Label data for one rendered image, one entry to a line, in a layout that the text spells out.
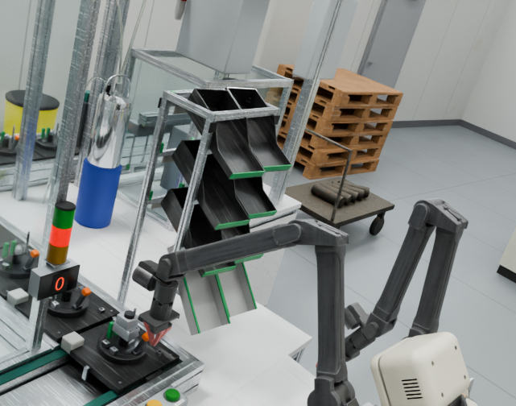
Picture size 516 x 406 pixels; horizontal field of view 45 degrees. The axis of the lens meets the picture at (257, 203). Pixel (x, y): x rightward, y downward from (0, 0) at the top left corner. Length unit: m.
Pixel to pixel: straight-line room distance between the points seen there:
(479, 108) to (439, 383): 11.39
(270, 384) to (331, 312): 0.71
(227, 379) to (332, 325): 0.70
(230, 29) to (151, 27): 3.43
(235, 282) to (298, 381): 0.39
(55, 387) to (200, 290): 0.53
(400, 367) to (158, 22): 5.08
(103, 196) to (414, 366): 1.58
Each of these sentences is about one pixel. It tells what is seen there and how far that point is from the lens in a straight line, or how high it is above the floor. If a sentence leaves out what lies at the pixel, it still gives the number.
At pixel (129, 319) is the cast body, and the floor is 1.09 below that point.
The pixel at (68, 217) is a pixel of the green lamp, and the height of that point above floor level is 1.39.
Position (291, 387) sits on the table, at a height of 0.86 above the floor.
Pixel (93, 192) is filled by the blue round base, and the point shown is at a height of 1.02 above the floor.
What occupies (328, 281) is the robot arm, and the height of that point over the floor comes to 1.48.
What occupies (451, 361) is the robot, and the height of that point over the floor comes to 1.36.
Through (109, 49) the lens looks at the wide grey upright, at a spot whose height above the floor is 1.53.
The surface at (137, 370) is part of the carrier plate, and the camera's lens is 1.81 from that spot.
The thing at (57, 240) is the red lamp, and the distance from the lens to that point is 1.61.
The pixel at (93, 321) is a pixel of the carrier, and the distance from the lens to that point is 1.96.
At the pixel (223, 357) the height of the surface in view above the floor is 0.86.
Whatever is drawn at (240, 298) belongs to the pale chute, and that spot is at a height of 1.02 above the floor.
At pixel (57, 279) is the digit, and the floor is 1.22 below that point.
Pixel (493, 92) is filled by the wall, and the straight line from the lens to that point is 12.67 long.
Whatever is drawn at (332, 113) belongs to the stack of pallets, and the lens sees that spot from 6.54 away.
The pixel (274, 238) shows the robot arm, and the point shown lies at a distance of 1.42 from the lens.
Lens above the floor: 2.11
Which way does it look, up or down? 22 degrees down
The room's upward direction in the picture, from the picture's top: 17 degrees clockwise
